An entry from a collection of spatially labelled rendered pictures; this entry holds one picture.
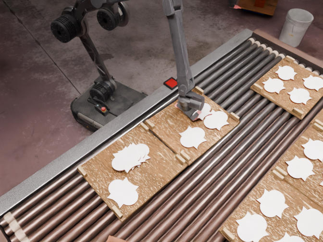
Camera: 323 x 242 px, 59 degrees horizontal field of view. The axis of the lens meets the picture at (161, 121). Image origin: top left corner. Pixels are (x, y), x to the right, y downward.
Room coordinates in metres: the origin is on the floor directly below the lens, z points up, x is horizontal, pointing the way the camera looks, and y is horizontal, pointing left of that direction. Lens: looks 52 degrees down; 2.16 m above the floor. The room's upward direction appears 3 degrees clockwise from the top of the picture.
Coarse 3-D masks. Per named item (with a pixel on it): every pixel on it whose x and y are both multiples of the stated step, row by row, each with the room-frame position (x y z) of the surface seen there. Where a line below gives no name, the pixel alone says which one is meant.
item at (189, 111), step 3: (177, 105) 1.00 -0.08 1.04; (180, 105) 1.00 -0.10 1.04; (180, 108) 0.98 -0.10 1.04; (183, 108) 0.95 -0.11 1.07; (186, 108) 0.95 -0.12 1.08; (189, 108) 0.96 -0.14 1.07; (183, 111) 0.96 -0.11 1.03; (186, 111) 0.96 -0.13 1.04; (189, 111) 0.96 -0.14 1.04; (192, 111) 0.95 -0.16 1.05; (189, 114) 0.94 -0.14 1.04; (192, 114) 0.94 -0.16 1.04
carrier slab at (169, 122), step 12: (204, 96) 1.17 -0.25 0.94; (168, 108) 1.07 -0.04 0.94; (216, 108) 1.08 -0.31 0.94; (156, 120) 0.98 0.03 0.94; (168, 120) 0.98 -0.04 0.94; (180, 120) 0.98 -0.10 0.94; (228, 120) 1.00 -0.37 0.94; (156, 132) 0.89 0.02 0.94; (168, 132) 0.90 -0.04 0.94; (180, 132) 0.90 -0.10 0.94; (216, 132) 0.91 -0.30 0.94; (228, 132) 0.92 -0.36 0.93; (168, 144) 0.82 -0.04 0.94; (180, 144) 0.82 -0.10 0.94; (204, 144) 0.83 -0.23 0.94; (192, 156) 0.75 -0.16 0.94
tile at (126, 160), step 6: (126, 150) 0.75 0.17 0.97; (132, 150) 0.75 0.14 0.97; (138, 150) 0.76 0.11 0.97; (114, 156) 0.72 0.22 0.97; (120, 156) 0.72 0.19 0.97; (126, 156) 0.72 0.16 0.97; (132, 156) 0.72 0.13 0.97; (138, 156) 0.72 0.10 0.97; (114, 162) 0.68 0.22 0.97; (120, 162) 0.68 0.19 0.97; (126, 162) 0.68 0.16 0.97; (132, 162) 0.69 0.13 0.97; (138, 162) 0.69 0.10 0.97; (114, 168) 0.65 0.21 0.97; (120, 168) 0.65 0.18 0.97; (126, 168) 0.65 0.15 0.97; (132, 168) 0.66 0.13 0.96
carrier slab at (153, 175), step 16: (112, 144) 0.81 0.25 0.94; (128, 144) 0.81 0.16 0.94; (160, 144) 0.82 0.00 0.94; (96, 160) 0.71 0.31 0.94; (160, 160) 0.72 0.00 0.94; (176, 160) 0.73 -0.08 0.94; (96, 176) 0.62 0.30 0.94; (112, 176) 0.62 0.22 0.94; (128, 176) 0.63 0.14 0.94; (144, 176) 0.63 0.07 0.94; (160, 176) 0.63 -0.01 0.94; (96, 192) 0.54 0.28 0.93; (144, 192) 0.55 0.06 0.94; (128, 208) 0.47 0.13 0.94
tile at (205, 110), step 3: (204, 105) 1.09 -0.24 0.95; (207, 105) 1.09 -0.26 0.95; (204, 108) 1.06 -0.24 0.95; (207, 108) 1.06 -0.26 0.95; (210, 108) 1.06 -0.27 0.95; (195, 111) 1.04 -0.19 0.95; (201, 111) 1.04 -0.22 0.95; (204, 111) 1.04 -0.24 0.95; (207, 111) 1.04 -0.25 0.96; (201, 114) 1.01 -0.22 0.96; (204, 114) 1.02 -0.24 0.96; (207, 114) 1.02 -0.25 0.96; (210, 114) 1.02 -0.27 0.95; (198, 117) 0.99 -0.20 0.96; (201, 117) 0.99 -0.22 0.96; (204, 117) 1.00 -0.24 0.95; (201, 120) 0.98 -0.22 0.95
